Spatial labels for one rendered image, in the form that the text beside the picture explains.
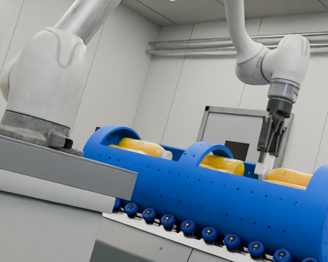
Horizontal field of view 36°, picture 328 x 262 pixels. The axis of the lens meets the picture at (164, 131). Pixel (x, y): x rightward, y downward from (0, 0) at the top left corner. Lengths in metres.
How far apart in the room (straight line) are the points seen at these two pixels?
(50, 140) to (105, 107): 5.82
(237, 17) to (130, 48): 5.64
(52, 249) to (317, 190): 0.66
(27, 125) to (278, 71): 0.79
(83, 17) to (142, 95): 5.89
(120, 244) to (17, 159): 0.67
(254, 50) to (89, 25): 0.55
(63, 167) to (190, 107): 5.47
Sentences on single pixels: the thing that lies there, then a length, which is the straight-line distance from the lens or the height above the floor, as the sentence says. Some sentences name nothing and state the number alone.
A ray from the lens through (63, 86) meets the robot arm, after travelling 1.13.
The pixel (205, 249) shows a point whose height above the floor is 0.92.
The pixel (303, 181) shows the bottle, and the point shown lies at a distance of 1.45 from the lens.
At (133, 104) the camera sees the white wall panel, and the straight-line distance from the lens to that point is 7.22.
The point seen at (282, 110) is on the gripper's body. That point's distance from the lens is 1.53.
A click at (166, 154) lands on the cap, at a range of 1.70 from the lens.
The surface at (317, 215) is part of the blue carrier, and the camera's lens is 1.30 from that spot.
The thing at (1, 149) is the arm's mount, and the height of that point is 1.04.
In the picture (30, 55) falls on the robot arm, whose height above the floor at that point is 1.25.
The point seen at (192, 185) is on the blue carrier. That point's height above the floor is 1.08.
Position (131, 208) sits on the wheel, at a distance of 1.61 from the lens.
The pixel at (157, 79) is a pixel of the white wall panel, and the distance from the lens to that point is 7.15.
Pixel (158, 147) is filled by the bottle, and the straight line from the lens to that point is 1.73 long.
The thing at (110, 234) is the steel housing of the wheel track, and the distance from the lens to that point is 1.63.
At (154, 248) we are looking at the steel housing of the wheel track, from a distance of 1.52.
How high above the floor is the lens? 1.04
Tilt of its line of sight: 7 degrees up
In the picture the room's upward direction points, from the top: 16 degrees clockwise
